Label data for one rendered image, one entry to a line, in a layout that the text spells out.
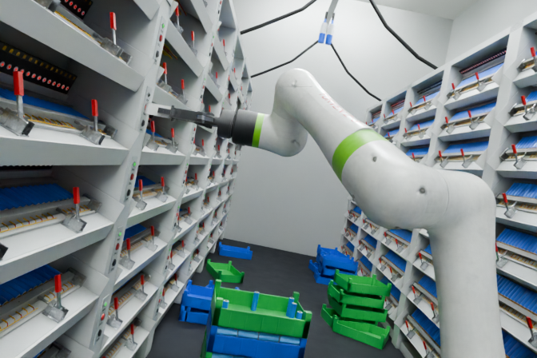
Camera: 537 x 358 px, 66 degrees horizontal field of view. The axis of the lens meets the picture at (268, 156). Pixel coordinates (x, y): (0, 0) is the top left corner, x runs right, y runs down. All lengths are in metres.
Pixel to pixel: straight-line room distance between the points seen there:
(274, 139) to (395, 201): 0.47
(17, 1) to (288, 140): 0.65
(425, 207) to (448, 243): 0.12
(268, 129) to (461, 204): 0.51
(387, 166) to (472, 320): 0.29
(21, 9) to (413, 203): 0.62
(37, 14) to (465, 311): 0.80
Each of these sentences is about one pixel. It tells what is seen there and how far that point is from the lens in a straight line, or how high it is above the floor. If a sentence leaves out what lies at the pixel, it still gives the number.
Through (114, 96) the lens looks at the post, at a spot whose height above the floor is 1.00.
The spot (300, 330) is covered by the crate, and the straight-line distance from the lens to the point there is 1.40.
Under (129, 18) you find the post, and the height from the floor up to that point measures 1.20.
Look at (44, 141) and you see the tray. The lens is 0.75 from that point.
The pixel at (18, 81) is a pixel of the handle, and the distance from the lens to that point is 0.72.
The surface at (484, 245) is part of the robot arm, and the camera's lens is 0.82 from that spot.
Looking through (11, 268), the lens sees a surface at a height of 0.67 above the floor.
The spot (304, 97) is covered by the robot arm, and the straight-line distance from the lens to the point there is 0.94.
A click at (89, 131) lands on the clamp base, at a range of 0.95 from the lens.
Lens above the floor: 0.91
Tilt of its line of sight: 1 degrees up
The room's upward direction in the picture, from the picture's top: 11 degrees clockwise
